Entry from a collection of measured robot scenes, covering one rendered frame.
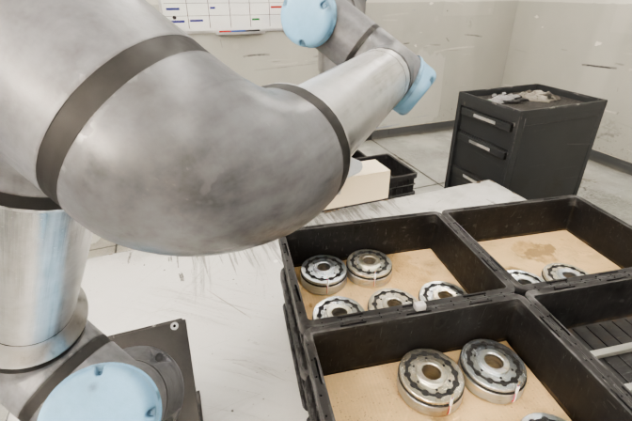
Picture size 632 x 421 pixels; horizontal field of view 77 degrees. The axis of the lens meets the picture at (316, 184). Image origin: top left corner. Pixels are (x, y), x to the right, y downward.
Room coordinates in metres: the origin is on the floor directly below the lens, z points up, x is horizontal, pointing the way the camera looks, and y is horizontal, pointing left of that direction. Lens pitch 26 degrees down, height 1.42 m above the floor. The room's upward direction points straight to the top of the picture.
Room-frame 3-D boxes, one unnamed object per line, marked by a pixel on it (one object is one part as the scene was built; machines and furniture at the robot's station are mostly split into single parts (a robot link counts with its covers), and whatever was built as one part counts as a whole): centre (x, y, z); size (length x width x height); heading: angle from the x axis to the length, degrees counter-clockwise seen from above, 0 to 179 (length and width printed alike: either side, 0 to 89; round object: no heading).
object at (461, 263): (0.66, -0.14, 0.87); 0.40 x 0.30 x 0.11; 102
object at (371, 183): (0.68, -0.02, 1.07); 0.24 x 0.06 x 0.06; 111
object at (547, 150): (2.16, -1.18, 0.45); 0.60 x 0.45 x 0.90; 111
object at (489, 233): (0.74, -0.53, 0.87); 0.40 x 0.30 x 0.11; 102
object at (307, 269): (0.71, -0.02, 0.86); 0.10 x 0.10 x 0.01
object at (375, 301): (0.59, -0.15, 0.86); 0.10 x 0.10 x 0.01
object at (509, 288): (0.66, -0.14, 0.92); 0.40 x 0.30 x 0.02; 102
